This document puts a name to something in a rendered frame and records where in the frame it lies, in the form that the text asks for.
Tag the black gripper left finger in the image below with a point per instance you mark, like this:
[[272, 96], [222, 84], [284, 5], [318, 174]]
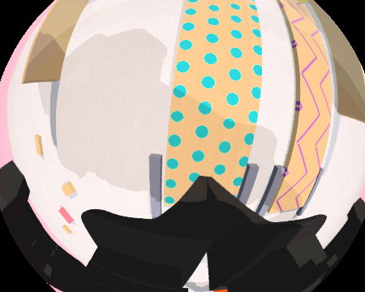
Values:
[[177, 237]]

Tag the tan open-top box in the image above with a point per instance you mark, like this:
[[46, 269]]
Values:
[[302, 23]]

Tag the orange flat strip with pink zigzag lines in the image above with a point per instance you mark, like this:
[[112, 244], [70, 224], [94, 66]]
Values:
[[310, 133]]

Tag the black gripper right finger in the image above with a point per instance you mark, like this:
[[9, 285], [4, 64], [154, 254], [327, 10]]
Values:
[[242, 238]]

